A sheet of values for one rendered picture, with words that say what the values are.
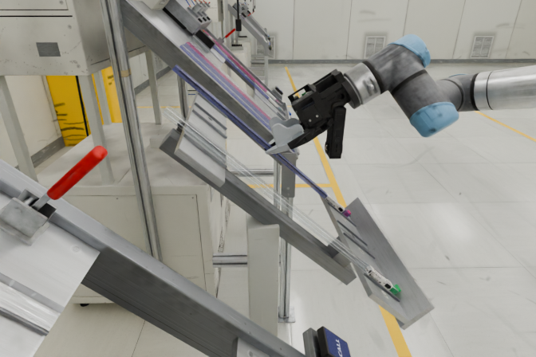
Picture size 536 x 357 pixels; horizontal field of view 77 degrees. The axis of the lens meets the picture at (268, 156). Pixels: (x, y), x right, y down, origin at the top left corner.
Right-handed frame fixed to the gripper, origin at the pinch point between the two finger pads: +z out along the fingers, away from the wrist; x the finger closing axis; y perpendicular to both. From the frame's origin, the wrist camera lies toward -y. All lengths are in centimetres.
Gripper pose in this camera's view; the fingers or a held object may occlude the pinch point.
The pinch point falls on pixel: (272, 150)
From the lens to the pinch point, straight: 70.7
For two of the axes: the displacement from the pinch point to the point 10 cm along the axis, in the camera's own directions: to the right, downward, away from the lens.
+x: 1.1, 4.1, -9.1
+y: -5.3, -7.5, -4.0
